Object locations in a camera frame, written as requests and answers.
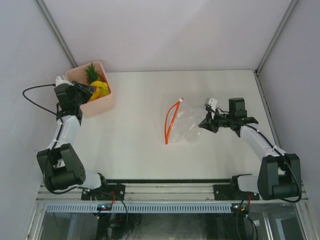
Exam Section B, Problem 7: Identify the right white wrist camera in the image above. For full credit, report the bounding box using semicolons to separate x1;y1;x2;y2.
205;98;218;119

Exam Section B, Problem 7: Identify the clear zip top bag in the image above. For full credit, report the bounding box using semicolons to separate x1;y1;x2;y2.
164;98;206;145

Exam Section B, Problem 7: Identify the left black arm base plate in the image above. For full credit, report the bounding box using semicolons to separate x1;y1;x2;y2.
81;184;126;201

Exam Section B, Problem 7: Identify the pink plastic bin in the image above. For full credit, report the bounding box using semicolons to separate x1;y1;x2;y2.
64;61;115;118

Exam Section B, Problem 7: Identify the aluminium rail frame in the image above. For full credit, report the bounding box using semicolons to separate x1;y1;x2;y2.
36;181;308;203

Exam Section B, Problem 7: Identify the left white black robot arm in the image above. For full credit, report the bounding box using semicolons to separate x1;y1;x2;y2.
36;76;110;200

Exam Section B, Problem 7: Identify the grey slotted cable duct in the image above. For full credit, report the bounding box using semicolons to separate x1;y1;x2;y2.
45;202;233;214

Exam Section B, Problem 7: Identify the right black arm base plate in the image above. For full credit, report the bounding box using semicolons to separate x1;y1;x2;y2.
213;184;260;201

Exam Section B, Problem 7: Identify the yellow fake banana bunch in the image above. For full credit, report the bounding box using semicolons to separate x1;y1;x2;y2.
89;81;111;102

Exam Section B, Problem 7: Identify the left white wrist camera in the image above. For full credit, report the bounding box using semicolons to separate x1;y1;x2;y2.
55;75;73;87

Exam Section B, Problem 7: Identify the right black camera cable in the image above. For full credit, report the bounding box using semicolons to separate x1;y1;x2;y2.
204;104;303;203

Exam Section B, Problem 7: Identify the fake pineapple green crown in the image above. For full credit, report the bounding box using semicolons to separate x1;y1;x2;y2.
84;62;104;85

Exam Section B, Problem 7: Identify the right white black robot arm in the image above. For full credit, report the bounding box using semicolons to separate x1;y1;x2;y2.
198;97;302;203

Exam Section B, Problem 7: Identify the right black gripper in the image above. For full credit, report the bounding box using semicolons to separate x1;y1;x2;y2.
198;107;234;134

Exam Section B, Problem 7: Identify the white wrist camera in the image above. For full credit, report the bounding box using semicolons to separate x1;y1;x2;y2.
205;98;218;119
55;75;73;87

